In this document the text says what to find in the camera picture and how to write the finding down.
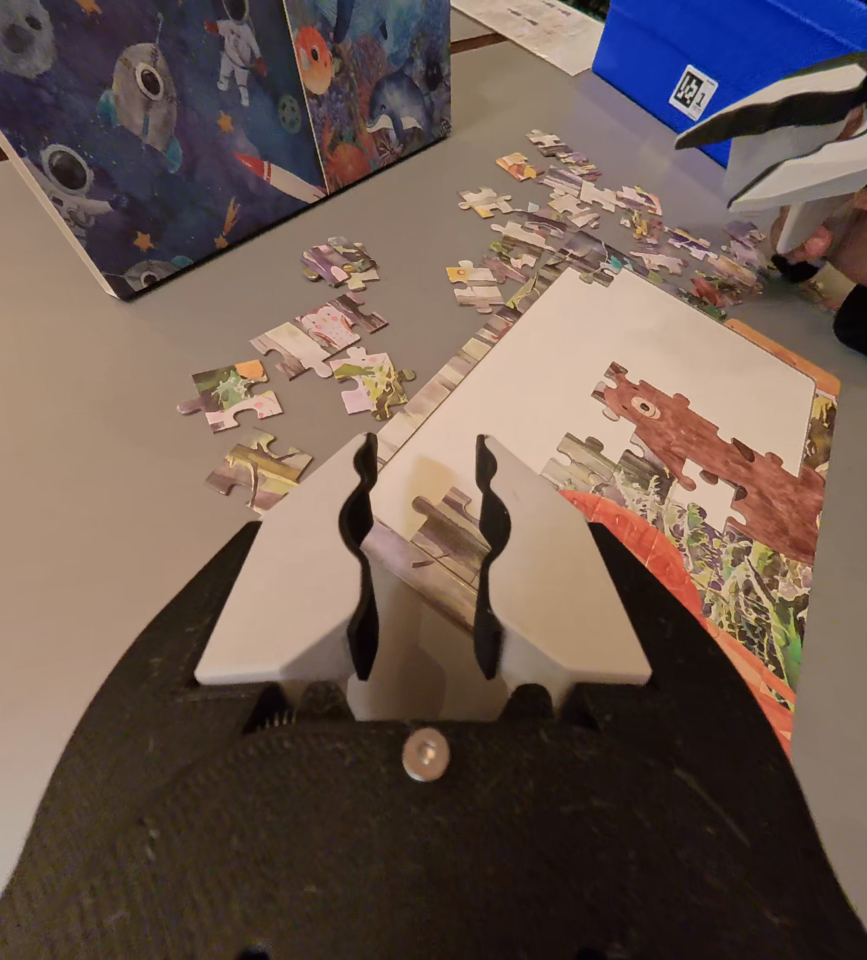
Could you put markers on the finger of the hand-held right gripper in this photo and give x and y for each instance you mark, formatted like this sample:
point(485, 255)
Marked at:
point(816, 176)
point(793, 94)

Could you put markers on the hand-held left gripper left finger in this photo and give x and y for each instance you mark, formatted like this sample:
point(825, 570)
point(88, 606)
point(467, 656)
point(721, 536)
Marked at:
point(283, 600)

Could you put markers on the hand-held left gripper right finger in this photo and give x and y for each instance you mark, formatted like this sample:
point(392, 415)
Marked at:
point(568, 600)

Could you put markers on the tree branch puzzle piece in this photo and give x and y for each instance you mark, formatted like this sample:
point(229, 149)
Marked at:
point(257, 472)

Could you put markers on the dark teal spot puzzle piece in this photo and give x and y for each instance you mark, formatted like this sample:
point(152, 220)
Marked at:
point(597, 268)

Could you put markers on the lion jigsaw puzzle board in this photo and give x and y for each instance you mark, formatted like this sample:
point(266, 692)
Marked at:
point(628, 330)

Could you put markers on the pile of puzzle pieces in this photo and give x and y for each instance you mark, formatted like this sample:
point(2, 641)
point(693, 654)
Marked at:
point(321, 330)

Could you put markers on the orange yellow puzzle piece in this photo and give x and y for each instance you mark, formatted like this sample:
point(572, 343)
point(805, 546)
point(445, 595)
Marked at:
point(516, 167)

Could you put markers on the blue bin with white label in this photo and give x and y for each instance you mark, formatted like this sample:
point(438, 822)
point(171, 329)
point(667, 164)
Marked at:
point(741, 45)

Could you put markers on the joined brown bear puzzle section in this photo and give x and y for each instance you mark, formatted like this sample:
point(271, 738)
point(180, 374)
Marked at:
point(703, 442)

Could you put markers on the orange corner puzzle piece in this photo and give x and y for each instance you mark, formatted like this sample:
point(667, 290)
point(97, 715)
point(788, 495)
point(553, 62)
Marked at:
point(227, 394)

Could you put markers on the laminated instruction sheet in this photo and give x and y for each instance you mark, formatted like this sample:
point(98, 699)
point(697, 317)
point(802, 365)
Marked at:
point(538, 22)

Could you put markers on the space print puzzle box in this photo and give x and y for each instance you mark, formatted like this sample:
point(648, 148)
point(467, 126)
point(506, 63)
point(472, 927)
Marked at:
point(178, 150)

